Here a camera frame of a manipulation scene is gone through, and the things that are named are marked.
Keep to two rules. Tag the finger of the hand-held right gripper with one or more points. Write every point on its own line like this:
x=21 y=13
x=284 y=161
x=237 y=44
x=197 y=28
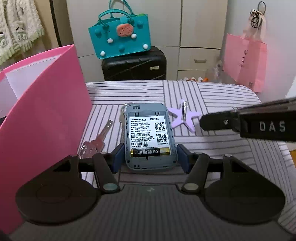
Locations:
x=219 y=121

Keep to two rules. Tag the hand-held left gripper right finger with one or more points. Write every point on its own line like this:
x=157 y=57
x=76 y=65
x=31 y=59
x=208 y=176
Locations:
x=183 y=160

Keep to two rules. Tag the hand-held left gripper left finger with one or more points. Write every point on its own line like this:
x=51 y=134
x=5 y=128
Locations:
x=116 y=160

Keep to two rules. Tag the pink-headed key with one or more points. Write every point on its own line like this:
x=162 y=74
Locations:
x=97 y=141

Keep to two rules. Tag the black gold battery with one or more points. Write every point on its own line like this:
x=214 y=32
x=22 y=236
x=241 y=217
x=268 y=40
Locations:
x=150 y=152

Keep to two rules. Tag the grey portable wifi router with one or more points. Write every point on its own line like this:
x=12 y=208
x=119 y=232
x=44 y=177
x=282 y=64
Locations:
x=148 y=129

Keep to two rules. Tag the pink cardboard box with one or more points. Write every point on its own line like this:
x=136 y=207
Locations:
x=46 y=129

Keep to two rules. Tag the striped tablecloth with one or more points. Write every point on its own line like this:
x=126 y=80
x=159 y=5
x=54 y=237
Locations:
x=231 y=143

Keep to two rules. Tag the clear plastic bag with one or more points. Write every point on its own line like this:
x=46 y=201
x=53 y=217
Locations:
x=215 y=71

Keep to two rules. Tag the orange and white packets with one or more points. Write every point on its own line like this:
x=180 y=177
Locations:
x=192 y=79

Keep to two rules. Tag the pink paper bag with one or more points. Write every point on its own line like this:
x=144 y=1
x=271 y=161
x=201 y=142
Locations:
x=247 y=64

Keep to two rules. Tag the beige wardrobe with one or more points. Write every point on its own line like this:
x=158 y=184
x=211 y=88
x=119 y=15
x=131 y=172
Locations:
x=196 y=34

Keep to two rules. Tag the black suitcase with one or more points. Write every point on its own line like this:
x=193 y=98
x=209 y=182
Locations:
x=134 y=67

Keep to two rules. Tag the teal felt handbag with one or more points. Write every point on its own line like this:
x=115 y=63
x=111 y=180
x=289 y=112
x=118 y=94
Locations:
x=120 y=34

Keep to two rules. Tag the black clothes rack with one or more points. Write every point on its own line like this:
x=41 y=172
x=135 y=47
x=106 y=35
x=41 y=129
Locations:
x=55 y=23

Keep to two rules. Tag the cream fluffy cardigan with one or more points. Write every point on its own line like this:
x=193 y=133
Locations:
x=18 y=27

